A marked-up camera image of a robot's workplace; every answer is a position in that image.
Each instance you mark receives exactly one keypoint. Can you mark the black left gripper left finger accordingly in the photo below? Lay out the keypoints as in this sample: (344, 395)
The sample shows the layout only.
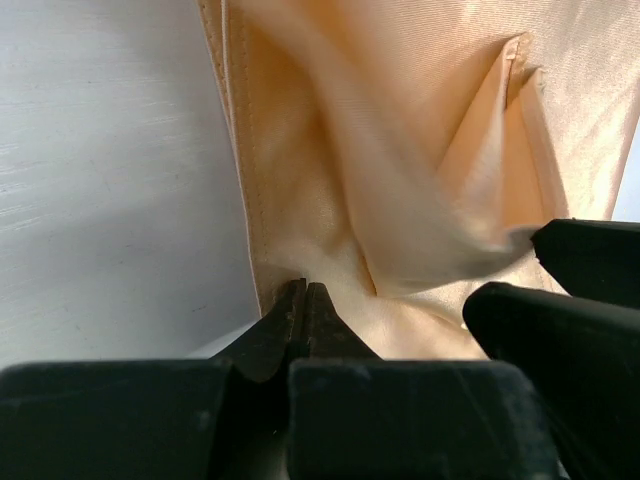
(150, 419)

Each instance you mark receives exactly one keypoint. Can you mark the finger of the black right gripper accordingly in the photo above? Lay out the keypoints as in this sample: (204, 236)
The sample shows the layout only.
(596, 260)
(582, 357)

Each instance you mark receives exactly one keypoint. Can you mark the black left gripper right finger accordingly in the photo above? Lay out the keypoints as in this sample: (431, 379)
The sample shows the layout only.
(354, 416)

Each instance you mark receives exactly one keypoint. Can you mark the beige cloth napkin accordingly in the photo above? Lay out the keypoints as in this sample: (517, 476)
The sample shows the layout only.
(403, 152)

